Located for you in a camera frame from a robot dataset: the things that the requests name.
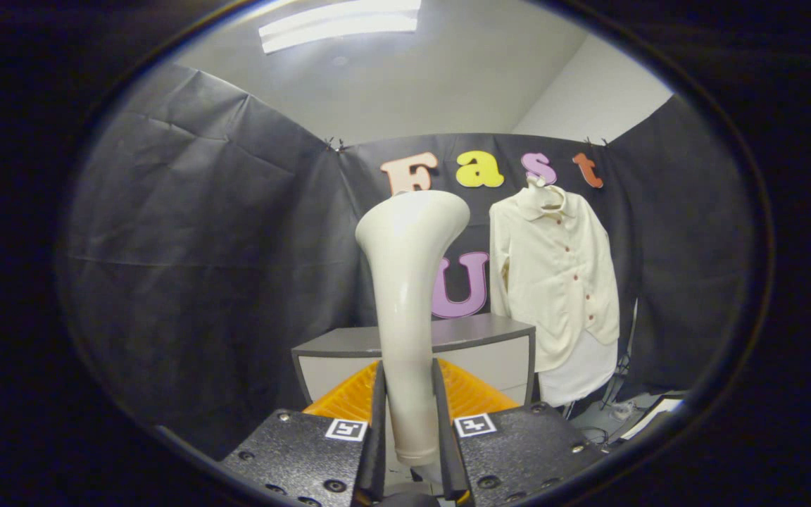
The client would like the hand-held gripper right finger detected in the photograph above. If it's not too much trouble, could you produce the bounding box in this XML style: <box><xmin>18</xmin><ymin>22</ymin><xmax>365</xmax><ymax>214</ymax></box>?
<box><xmin>432</xmin><ymin>358</ymin><xmax>607</xmax><ymax>506</ymax></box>

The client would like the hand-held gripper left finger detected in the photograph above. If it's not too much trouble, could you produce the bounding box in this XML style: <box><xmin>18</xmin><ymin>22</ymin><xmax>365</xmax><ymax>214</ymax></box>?
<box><xmin>221</xmin><ymin>359</ymin><xmax>386</xmax><ymax>507</ymax></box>

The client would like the white garment steamer head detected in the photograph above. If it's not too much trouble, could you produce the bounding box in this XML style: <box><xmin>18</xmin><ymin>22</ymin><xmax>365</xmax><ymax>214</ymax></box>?
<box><xmin>355</xmin><ymin>190</ymin><xmax>471</xmax><ymax>467</ymax></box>

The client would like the cream button-up shirt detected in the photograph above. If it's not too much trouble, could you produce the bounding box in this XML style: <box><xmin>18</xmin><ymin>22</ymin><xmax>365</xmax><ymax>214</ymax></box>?
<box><xmin>488</xmin><ymin>184</ymin><xmax>621</xmax><ymax>374</ymax></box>

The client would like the grey cabinet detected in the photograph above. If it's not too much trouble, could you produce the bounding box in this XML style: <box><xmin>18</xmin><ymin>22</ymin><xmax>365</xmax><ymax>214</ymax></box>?
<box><xmin>291</xmin><ymin>313</ymin><xmax>537</xmax><ymax>423</ymax></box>

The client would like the white hanging cloth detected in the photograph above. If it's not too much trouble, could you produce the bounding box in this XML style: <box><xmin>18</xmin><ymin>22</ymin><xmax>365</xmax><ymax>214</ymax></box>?
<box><xmin>538</xmin><ymin>331</ymin><xmax>619</xmax><ymax>408</ymax></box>

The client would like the white flat board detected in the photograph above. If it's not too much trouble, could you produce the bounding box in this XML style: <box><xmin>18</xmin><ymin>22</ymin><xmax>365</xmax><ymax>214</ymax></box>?
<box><xmin>620</xmin><ymin>398</ymin><xmax>684</xmax><ymax>441</ymax></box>

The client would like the white plastic hanger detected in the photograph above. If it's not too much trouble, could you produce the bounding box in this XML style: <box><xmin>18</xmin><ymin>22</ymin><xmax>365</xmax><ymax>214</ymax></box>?
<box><xmin>525</xmin><ymin>174</ymin><xmax>567</xmax><ymax>212</ymax></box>

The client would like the black backdrop cloth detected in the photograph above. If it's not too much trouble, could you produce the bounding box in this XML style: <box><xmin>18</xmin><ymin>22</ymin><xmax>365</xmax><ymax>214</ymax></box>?
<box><xmin>61</xmin><ymin>63</ymin><xmax>751</xmax><ymax>458</ymax></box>

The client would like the ceiling light panel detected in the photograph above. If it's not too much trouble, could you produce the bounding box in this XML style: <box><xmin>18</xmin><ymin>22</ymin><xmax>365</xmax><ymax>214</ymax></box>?
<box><xmin>259</xmin><ymin>0</ymin><xmax>422</xmax><ymax>55</ymax></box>

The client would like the tangle of black cables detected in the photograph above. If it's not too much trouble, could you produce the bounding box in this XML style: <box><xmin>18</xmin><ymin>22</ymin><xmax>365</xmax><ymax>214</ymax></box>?
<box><xmin>574</xmin><ymin>352</ymin><xmax>635</xmax><ymax>444</ymax></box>

